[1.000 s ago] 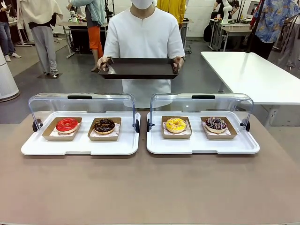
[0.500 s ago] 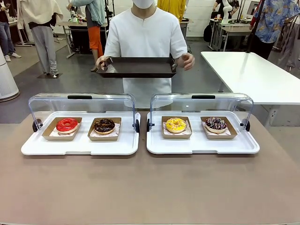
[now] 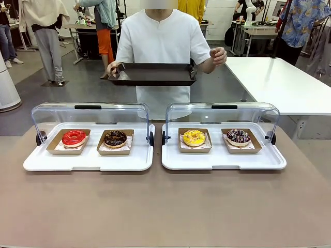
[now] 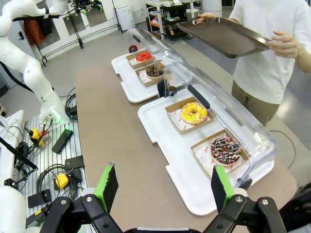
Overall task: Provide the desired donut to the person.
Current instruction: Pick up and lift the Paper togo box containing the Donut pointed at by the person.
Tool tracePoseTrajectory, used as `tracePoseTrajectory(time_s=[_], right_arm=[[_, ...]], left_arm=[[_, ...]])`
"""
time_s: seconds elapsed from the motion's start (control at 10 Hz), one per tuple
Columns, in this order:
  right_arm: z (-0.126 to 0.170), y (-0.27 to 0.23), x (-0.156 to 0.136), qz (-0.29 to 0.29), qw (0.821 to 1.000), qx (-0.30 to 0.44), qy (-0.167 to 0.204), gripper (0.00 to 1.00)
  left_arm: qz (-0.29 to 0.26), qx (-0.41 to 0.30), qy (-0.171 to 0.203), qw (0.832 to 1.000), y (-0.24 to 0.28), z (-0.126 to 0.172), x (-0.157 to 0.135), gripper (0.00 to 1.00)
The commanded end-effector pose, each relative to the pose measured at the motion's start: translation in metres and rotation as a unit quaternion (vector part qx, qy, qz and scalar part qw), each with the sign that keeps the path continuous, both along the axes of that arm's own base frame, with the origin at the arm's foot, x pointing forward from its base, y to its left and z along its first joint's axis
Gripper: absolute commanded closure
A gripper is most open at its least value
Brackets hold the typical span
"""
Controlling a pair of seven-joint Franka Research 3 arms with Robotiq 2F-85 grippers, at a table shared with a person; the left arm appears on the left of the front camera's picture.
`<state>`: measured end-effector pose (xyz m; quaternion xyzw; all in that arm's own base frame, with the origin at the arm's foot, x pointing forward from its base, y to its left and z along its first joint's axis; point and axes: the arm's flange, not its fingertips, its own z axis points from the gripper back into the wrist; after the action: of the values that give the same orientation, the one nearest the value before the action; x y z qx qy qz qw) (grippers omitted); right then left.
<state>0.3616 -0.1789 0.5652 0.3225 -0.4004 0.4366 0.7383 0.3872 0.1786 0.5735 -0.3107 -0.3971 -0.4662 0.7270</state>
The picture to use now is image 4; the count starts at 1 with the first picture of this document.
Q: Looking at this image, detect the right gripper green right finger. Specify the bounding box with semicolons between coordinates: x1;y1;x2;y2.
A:
206;165;282;233

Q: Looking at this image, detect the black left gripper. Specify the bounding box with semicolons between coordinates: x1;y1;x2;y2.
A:
72;0;104;15

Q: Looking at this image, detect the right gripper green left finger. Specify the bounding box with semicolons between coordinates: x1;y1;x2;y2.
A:
43;164;124;233

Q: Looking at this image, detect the chocolate donut with coloured sprinkles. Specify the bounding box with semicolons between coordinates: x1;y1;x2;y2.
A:
210;136;242;167

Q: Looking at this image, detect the cardboard box of sprinkle donut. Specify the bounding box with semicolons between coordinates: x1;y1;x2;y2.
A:
190;128;251;174

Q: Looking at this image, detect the yellow sprinkle donut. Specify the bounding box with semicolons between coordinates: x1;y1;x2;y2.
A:
181;101;208;125

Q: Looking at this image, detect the cardboard box of yellow donut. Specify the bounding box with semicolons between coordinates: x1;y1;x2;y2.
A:
165;96;217;134

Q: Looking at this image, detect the dark brown serving tray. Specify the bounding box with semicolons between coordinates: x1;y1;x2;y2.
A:
176;16;274;59

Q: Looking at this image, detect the person's left forearm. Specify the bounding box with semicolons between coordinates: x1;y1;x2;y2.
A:
295;38;311;73

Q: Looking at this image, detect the cardboard box of red donut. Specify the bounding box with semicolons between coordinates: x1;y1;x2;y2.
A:
125;50;158;70

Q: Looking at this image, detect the red glazed donut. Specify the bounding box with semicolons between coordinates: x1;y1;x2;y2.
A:
136;52;153;63

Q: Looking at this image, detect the chocolate donut with nuts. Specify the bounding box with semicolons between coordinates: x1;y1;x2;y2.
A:
145;66;165;80

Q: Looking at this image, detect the cardboard box of nut donut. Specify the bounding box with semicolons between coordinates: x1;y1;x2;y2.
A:
135;64;171;87

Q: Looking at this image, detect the person in white shirt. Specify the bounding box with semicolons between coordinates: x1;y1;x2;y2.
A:
228;0;311;128

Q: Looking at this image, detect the person's right hand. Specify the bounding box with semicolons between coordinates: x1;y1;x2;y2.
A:
195;12;216;25

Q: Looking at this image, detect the person's left hand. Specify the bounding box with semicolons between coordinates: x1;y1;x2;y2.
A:
267;30;302;59

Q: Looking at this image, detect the grey panel on stand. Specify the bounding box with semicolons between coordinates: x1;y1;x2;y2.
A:
62;13;86;36
86;5;107;27

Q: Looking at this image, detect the white rectangular air purifier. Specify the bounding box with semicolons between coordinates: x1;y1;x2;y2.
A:
116;6;136;32

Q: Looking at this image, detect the printed paper liner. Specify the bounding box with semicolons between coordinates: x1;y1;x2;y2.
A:
138;69;168;84
128;58;153;67
193;143;243;173
169;109;211;131

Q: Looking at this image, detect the flat black box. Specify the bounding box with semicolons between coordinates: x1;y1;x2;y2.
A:
64;155;85;170

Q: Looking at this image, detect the yellow emergency stop button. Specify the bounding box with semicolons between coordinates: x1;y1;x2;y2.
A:
28;127;47;147
54;172;69;189

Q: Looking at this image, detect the orange hanging garment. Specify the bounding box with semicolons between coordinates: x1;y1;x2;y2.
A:
23;18;46;46

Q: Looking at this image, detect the white shelf rack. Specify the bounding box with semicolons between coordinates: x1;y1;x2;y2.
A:
144;0;164;33

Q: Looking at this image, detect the black power brick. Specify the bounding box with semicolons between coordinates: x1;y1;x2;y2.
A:
52;129;74;154

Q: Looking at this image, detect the clear cover over glazed donuts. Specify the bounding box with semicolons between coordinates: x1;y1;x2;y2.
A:
126;28;192;85

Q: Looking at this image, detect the white tray for glazed donuts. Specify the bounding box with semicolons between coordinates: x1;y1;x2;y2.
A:
111;48;192;104

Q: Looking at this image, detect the black plug with yellow label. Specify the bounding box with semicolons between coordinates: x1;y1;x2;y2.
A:
26;203;53;228

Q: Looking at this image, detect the clear cover over sprinkled donuts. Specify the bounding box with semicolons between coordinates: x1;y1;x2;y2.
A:
157;62;277;189

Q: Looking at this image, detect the white tray for sprinkled donuts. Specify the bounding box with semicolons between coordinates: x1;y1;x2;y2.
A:
138;96;276;216

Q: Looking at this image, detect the black utility cart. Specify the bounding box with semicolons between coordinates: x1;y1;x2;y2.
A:
161;0;199;44

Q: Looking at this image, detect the black rod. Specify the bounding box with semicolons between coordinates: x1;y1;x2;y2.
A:
0;136;39;171

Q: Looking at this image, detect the white equipment box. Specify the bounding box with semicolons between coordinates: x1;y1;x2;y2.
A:
0;109;25;182

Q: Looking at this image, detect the coiled black cable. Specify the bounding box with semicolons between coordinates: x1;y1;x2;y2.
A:
35;164;85;203

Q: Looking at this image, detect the aluminium slatted base plate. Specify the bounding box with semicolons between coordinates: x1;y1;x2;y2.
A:
14;113;88;220

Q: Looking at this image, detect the small black bracket box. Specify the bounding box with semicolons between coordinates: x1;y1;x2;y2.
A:
27;189;52;208

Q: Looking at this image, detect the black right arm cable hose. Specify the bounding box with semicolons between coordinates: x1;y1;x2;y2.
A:
279;182;311;233

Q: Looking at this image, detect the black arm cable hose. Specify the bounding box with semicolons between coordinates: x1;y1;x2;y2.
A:
0;60;35;93
279;182;311;233

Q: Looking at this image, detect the black floor cable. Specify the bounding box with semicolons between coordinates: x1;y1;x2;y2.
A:
267;130;297;170

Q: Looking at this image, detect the black cable bundle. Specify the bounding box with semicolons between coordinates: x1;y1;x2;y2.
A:
63;86;79;118

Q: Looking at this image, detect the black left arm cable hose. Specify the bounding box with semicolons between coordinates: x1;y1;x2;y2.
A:
0;60;35;93

